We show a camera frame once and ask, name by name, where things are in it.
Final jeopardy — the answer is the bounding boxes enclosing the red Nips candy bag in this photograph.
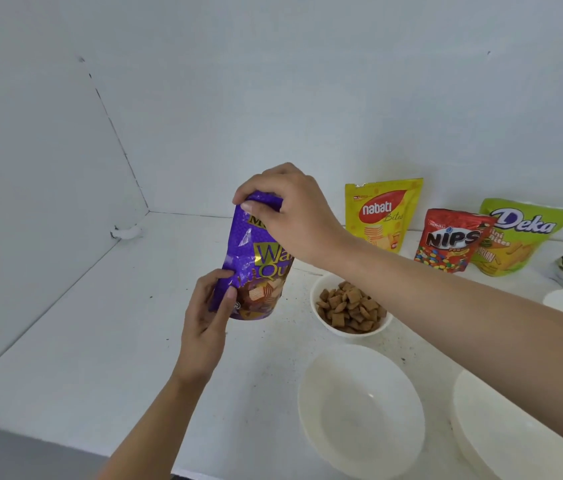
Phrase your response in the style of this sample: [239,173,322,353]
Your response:
[413,208,497,274]

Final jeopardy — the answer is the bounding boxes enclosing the green snack bag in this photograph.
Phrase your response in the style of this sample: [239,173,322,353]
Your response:
[470,197,563,278]

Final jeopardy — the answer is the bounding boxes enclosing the pile of brown pillow snacks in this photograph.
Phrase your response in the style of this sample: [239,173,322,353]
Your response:
[315,280,388,335]

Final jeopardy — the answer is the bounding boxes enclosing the person's right forearm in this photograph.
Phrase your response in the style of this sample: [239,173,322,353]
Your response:
[330,233,563,463]

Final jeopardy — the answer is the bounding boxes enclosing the small white plaster lump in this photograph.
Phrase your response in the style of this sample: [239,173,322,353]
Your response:
[110,224,145,241]

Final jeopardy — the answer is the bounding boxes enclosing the person's left forearm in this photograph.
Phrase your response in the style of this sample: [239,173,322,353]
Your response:
[95,370,208,480]

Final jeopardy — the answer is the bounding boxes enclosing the person's right hand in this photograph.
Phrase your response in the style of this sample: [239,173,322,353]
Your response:
[232,162,357,273]

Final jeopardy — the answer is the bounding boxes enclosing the person's left hand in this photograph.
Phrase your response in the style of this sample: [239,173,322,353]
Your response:
[174,268,238,391]

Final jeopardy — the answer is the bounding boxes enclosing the yellow snack bag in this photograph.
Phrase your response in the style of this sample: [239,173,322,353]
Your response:
[345,177,425,255]

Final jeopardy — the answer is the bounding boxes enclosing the purple snack bag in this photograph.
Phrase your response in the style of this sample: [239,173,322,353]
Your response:
[210,190,296,321]

